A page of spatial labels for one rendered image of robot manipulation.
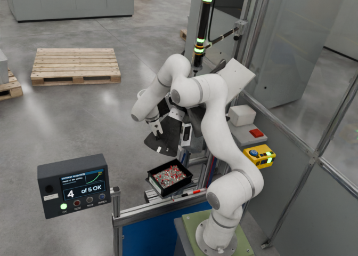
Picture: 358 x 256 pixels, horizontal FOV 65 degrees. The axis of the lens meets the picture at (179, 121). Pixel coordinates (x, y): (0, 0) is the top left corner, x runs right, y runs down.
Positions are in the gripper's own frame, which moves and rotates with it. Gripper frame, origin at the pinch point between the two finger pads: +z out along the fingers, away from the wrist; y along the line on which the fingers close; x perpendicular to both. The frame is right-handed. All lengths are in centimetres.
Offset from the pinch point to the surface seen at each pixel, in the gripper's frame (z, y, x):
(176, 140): 9.1, 0.5, -10.2
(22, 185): 78, 88, 116
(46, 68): 78, 295, 79
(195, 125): -6.6, -9.9, -19.8
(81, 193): -22, -35, 42
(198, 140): 16.4, -1.0, -24.1
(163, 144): 9.6, 1.4, -2.0
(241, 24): -26, 40, -81
